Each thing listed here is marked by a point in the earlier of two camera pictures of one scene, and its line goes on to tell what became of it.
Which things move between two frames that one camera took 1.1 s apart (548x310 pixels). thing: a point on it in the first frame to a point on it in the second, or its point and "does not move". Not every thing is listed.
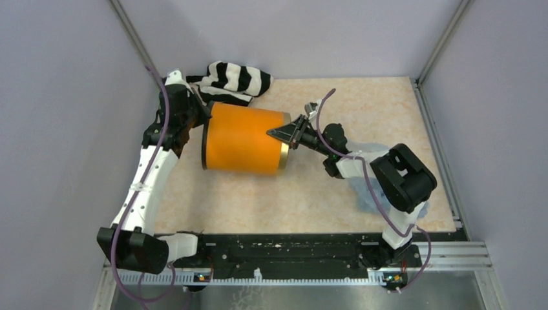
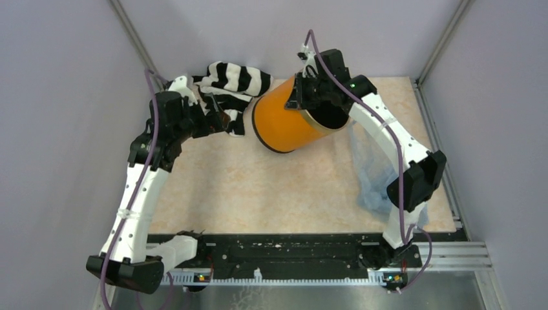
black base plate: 246,254 does not move
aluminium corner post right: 452,31 does not move
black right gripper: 291,134 to 297,99
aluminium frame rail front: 459,258 does not move
